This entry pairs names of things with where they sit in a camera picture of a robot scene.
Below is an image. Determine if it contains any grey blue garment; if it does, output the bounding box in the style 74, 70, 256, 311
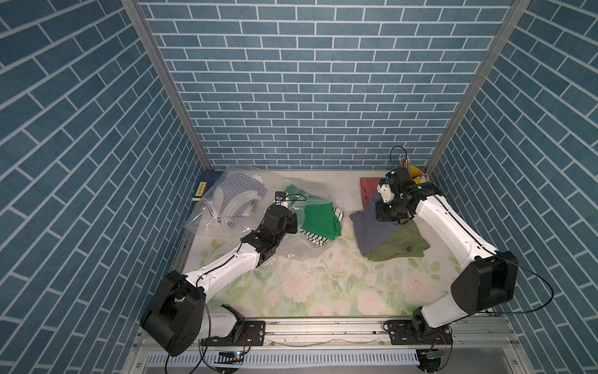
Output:
350, 193, 399, 256

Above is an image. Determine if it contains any clear vacuum bag with valve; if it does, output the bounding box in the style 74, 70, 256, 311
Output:
267, 173, 345, 260

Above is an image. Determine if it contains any red garment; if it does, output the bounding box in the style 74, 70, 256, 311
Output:
360, 177, 386, 208

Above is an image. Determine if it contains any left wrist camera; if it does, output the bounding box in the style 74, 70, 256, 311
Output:
274, 191, 291, 208

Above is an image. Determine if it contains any clear bag with striped clothes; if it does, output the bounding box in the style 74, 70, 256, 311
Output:
184, 166, 268, 235

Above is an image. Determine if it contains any bright green garment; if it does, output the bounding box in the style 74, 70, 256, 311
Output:
285, 185, 342, 242

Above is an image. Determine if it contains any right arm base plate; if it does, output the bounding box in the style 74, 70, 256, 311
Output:
382, 319, 453, 346

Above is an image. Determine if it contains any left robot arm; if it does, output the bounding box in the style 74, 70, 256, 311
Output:
140, 204, 298, 357

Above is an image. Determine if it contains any yellow pencil cup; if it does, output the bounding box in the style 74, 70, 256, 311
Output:
409, 166, 426, 184

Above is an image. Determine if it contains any striped black white garment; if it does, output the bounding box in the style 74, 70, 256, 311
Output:
299, 207, 344, 246

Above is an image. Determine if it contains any aluminium rail frame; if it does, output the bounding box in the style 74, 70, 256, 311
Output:
124, 316, 533, 373

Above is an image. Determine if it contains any coloured pencils bundle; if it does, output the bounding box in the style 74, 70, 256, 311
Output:
400, 156, 411, 171

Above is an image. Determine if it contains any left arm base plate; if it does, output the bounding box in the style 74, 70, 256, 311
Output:
201, 320, 266, 347

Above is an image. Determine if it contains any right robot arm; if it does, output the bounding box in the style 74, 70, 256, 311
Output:
375, 168, 519, 344

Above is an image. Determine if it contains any dark blue book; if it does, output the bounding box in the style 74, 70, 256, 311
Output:
192, 171, 223, 201

